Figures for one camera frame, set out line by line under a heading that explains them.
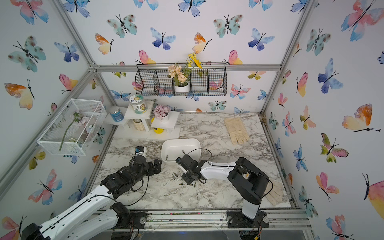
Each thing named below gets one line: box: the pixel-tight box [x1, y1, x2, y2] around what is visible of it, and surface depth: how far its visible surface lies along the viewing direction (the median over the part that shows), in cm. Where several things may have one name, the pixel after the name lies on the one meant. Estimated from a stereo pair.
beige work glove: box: [224, 116, 250, 145], surface depth 112 cm
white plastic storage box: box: [161, 138, 201, 165], surface depth 101 cm
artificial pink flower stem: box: [59, 110, 90, 152], surface depth 76 cm
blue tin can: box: [109, 106, 124, 122], surface depth 93 cm
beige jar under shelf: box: [133, 118, 146, 131], surface depth 107 cm
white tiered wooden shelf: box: [104, 101, 181, 140], surface depth 106 cm
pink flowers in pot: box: [153, 104, 171, 122], surface depth 89 cm
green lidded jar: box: [129, 94, 148, 115], surface depth 87 cm
